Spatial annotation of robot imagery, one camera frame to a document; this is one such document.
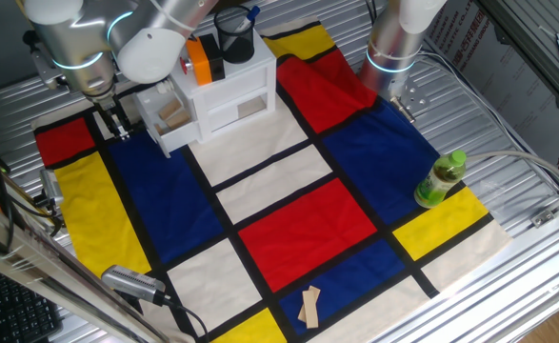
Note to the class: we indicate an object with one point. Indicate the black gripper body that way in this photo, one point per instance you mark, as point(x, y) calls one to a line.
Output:
point(111, 110)

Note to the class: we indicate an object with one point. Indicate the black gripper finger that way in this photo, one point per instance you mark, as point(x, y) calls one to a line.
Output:
point(110, 126)
point(123, 128)

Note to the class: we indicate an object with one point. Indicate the white drawer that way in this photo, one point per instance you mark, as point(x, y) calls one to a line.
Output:
point(181, 137)

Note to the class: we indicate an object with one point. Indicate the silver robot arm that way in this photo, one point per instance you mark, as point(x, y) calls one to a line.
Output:
point(155, 47)

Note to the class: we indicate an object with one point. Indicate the red mushroom push button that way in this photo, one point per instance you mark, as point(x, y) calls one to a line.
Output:
point(185, 65)

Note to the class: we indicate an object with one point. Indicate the white drawer cabinet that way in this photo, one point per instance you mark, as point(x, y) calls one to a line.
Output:
point(231, 95)

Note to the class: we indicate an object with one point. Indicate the wooden block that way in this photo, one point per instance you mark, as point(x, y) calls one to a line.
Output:
point(158, 129)
point(169, 109)
point(179, 120)

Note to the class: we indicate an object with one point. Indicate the orange and black button box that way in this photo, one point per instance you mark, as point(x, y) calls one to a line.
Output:
point(198, 62)

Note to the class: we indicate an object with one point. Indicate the black mesh pen holder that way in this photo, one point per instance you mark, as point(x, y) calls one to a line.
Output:
point(236, 47)

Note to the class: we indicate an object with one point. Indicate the blue capped marker pen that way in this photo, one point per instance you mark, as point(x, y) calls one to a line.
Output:
point(253, 12)

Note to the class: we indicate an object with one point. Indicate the colour block tablecloth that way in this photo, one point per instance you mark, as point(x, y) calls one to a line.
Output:
point(307, 228)

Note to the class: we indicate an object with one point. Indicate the black keyboard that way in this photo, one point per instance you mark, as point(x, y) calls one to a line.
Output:
point(17, 314)

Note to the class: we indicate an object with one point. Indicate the flat wooden piece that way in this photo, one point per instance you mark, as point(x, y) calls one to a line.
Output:
point(311, 309)
point(314, 291)

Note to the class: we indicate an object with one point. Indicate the green tea bottle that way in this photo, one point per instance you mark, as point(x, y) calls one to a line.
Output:
point(438, 183)

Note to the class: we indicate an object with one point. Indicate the grey panel with red print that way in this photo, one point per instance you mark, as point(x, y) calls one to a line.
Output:
point(498, 71)

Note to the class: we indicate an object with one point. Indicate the small silver camera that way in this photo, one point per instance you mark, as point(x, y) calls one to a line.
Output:
point(50, 186)

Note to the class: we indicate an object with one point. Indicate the aluminium frame bar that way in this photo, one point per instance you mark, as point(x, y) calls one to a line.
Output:
point(45, 271)

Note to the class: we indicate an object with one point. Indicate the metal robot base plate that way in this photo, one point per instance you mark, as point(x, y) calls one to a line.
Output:
point(414, 95)

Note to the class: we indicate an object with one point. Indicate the dark metal frame rail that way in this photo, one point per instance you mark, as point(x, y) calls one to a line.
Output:
point(522, 43)

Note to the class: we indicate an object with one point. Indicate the metal corner bracket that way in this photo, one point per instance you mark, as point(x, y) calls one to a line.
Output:
point(543, 218)

